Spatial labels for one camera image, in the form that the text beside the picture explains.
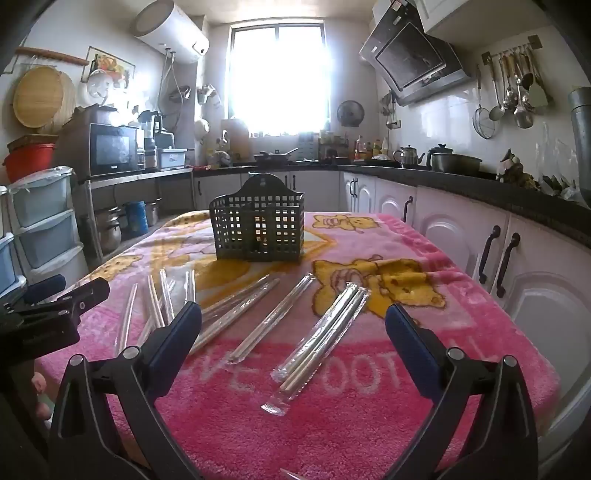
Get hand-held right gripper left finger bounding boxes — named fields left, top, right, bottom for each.
left=48, top=302, right=204, bottom=480

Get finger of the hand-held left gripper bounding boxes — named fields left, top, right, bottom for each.
left=0, top=274, right=68, bottom=311
left=18, top=278, right=112, bottom=324

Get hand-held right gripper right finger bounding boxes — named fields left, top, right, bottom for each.
left=385, top=303, right=539, bottom=480

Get pile of chopsticks packets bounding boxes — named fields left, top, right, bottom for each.
left=113, top=270, right=370, bottom=480

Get dark green utensil basket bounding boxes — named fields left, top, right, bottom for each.
left=209, top=173, right=305, bottom=264

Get person's left hand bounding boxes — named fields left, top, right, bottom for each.
left=30, top=371, right=54, bottom=418

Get blue plastic drawer unit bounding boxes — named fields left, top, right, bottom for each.
left=0, top=185, right=27, bottom=298

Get stacked metal pots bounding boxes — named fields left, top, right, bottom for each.
left=93, top=207, right=123, bottom=254

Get grey plastic drawer unit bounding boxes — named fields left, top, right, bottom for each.
left=8, top=165, right=89, bottom=280

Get blue tin can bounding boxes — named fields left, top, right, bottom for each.
left=124, top=200, right=150, bottom=237

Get red plastic bucket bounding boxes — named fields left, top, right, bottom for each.
left=3, top=142, right=57, bottom=184

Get metal shelf table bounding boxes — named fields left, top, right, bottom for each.
left=76, top=167, right=195, bottom=268

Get pink printed blanket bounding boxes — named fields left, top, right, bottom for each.
left=34, top=211, right=561, bottom=480

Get wicker basket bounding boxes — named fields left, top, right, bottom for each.
left=6, top=134, right=59, bottom=154

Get black microwave oven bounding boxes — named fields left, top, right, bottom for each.
left=88, top=123, right=145, bottom=178

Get blue white storage box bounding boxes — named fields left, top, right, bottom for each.
left=156, top=147, right=188, bottom=171

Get black kitchen countertop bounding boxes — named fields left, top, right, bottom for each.
left=193, top=157, right=591, bottom=247

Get brown cardboard box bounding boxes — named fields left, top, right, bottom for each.
left=59, top=104, right=119, bottom=139

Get black blender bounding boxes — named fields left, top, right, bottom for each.
left=148, top=110, right=175, bottom=153

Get steel kettle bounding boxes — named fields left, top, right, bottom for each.
left=393, top=144, right=426, bottom=169

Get round bamboo tray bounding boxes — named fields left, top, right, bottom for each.
left=12, top=65, right=77, bottom=130

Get cluster of condiment bottles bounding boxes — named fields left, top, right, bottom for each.
left=353, top=135, right=391, bottom=161

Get black wok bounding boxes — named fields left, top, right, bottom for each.
left=253, top=148, right=299, bottom=165

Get beige thermos jug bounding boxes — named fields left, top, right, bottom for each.
left=221, top=118, right=251, bottom=157

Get white round colander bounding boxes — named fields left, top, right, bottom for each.
left=87, top=69, right=114, bottom=108

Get spice rack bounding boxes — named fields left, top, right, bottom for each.
left=318, top=130, right=350, bottom=161

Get clear plastic bag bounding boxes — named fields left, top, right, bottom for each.
left=539, top=172, right=583, bottom=202

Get metal mesh strainer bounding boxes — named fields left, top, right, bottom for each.
left=472, top=65, right=497, bottom=139

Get wooden rolling pin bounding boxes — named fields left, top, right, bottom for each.
left=15, top=47, right=90, bottom=66

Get steel ladle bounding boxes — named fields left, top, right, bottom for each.
left=488, top=58, right=507, bottom=121
left=510, top=55, right=535, bottom=130

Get grey exhaust pipe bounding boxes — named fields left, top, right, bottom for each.
left=568, top=87, right=591, bottom=209

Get kitchen window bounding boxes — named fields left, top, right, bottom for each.
left=228, top=22, right=334, bottom=138

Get pale spatula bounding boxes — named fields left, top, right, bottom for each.
left=526, top=46, right=553, bottom=110

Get white water heater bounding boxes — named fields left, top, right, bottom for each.
left=134, top=0, right=211, bottom=65

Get black range hood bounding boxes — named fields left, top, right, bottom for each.
left=359, top=0, right=472, bottom=108

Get white upper cabinet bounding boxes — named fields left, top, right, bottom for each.
left=413, top=0, right=561, bottom=44

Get fruit wall picture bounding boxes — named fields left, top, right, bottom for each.
left=81, top=45, right=136, bottom=88

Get small wall fan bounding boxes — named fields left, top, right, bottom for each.
left=336, top=100, right=366, bottom=127

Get wall utensil rail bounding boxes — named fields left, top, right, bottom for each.
left=481, top=36, right=542, bottom=65

